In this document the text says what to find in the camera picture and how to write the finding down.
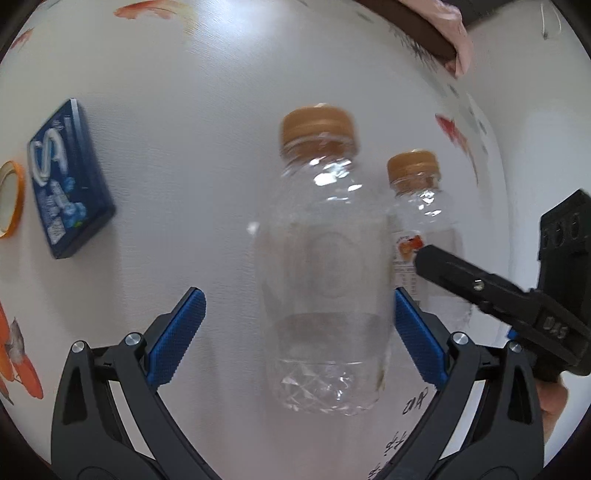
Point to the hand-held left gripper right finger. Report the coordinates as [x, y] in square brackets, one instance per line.
[418, 341]

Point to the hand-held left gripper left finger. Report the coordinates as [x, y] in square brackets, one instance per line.
[178, 341]

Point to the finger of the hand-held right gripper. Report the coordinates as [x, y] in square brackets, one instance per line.
[471, 286]

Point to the clear bottle with tan cap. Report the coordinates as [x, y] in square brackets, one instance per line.
[323, 258]
[415, 207]

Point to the person's right hand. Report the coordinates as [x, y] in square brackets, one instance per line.
[554, 406]

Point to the dark blue box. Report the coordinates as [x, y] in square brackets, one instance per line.
[69, 184]

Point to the orange tape roll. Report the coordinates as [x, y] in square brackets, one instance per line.
[20, 198]

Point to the printed white tablecloth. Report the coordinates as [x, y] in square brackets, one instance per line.
[184, 115]

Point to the brown wooden chair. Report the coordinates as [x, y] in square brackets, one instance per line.
[415, 32]

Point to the dark tall cabinet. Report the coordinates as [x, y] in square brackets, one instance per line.
[480, 11]

